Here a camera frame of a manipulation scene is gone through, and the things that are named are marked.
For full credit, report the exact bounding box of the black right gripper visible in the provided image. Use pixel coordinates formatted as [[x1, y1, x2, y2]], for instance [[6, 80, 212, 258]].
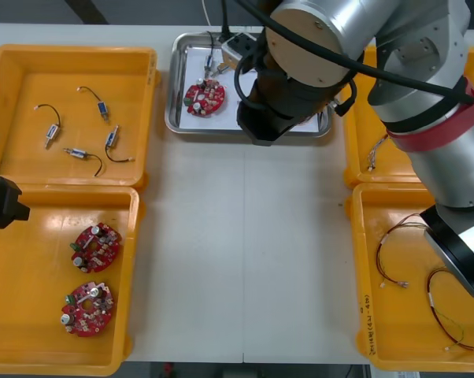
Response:
[[236, 102, 297, 147]]

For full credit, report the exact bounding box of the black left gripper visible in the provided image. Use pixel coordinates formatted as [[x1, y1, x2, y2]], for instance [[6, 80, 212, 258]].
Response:
[[0, 176, 31, 229]]

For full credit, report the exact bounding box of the round red circuit board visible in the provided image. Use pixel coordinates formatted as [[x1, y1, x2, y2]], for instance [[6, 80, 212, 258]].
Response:
[[69, 222, 123, 274], [59, 281, 115, 339], [183, 77, 227, 118]]

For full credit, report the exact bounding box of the small metal solenoid blue label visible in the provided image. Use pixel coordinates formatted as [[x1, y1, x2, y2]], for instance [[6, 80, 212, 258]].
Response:
[[76, 85, 110, 124], [34, 103, 63, 150], [202, 30, 218, 78], [62, 146, 105, 178], [104, 124, 136, 164]]

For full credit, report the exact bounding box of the white sheet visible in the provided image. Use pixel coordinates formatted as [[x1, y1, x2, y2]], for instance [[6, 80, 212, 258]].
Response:
[[180, 45, 320, 131]]

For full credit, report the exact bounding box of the yellow-orange plastic bin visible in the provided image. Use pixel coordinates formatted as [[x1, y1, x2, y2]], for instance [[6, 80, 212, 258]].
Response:
[[0, 43, 162, 193], [342, 43, 474, 190], [345, 181, 474, 373], [0, 183, 146, 378]]

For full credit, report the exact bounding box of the steel tray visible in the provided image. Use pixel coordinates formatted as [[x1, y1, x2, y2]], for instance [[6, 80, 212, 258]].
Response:
[[165, 31, 335, 139]]

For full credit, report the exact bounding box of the black diagonal bar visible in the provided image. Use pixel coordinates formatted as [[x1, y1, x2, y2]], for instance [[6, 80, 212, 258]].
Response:
[[65, 0, 110, 25]]

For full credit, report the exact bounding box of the red black green-yellow harness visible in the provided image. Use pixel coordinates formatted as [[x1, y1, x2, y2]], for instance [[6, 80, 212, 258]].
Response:
[[425, 267, 474, 352]]

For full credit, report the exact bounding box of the grey-white twisted wire harness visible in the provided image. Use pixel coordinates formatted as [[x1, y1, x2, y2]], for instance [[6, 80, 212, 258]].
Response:
[[365, 133, 391, 172]]

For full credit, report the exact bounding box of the red-brown looped wire harness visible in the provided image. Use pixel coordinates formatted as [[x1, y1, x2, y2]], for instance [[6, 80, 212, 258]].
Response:
[[375, 212, 435, 290]]

